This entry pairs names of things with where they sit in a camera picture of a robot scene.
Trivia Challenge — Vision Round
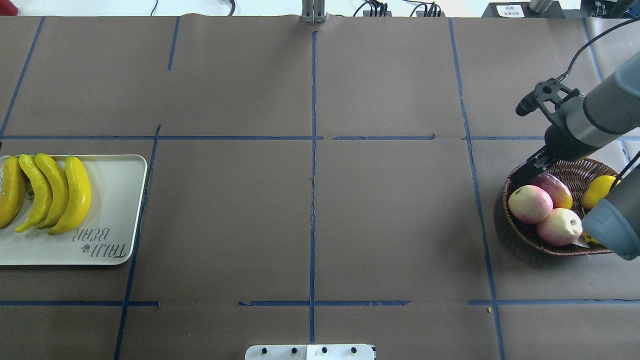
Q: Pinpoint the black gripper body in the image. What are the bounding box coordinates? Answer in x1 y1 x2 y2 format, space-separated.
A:
529 124 598 173

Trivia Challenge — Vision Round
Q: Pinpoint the yellow banana short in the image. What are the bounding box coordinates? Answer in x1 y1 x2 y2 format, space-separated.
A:
46 155 92 236

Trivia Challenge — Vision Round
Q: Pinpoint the large yellow banana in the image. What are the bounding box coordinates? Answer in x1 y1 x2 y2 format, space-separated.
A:
34 153 69 229

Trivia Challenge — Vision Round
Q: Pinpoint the bright yellow-green banana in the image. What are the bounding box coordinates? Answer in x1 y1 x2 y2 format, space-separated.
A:
14 153 53 233

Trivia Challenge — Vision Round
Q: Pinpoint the yellow banana with brown tip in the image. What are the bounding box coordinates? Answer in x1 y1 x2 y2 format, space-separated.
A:
0 155 26 229

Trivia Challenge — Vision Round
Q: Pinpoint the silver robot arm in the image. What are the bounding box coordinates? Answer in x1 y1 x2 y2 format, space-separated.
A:
511 54 639 261

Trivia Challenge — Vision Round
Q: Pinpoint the brown wicker basket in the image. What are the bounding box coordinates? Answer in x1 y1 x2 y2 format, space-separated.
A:
499 158 618 256

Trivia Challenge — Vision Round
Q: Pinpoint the dark purple plum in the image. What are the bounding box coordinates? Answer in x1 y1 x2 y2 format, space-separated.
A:
529 172 573 210

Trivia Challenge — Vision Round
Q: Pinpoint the pale green apple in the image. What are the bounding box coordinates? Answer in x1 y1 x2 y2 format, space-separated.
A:
535 208 583 248

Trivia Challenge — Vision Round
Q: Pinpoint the black labelled box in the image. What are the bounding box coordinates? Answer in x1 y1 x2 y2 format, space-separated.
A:
481 1 542 19

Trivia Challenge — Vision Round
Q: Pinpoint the orange black connector box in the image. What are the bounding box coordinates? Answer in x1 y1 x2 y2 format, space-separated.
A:
353 0 393 18

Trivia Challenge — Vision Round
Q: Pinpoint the white rectangular tray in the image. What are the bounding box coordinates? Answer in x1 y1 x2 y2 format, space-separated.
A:
0 154 147 265

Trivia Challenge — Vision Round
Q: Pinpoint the red cylinder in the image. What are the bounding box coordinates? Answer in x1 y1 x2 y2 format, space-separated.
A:
0 0 19 17

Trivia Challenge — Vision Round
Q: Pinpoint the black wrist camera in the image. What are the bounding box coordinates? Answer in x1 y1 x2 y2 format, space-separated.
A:
515 76 581 126

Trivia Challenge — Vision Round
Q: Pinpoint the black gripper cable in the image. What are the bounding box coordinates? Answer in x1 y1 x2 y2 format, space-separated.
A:
560 19 640 83

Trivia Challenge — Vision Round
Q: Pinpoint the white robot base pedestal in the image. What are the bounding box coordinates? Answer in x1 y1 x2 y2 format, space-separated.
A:
244 343 377 360

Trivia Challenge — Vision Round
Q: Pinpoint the aluminium frame post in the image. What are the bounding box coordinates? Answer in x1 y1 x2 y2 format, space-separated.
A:
301 0 327 24

